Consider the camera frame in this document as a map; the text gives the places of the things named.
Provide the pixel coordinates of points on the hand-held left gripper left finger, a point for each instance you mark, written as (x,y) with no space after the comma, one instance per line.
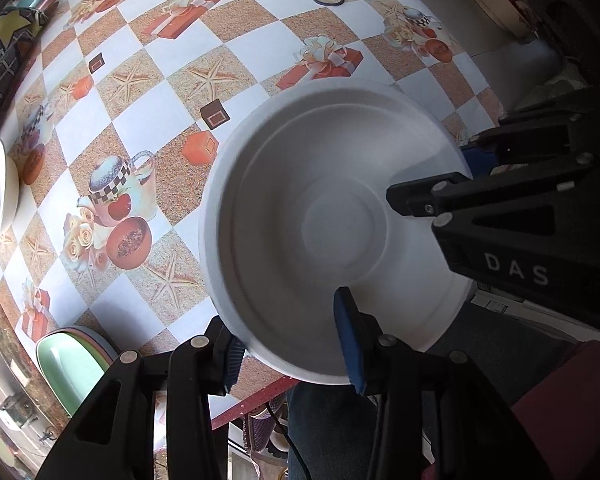
(235,362)

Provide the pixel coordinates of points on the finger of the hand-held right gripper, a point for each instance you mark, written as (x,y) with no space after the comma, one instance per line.
(415,197)
(469,154)

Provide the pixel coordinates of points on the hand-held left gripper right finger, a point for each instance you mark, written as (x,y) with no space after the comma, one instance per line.
(349,345)

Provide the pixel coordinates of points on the lilac plate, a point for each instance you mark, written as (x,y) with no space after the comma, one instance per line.
(102,344)

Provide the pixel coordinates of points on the patterned cloth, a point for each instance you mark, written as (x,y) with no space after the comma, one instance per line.
(262,430)

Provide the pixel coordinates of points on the person's leg in jeans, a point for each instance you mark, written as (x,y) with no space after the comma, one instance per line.
(330,435)

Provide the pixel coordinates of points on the person's maroon clothing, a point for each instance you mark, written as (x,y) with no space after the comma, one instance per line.
(580,410)

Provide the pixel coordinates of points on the cream round container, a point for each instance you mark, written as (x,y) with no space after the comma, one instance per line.
(495,5)

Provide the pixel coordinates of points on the grey metal object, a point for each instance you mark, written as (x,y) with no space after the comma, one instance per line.
(15,410)

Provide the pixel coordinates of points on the printed tablecloth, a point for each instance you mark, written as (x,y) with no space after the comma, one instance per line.
(145,110)

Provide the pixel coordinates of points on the dark star-print cushion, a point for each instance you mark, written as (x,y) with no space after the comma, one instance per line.
(5,50)

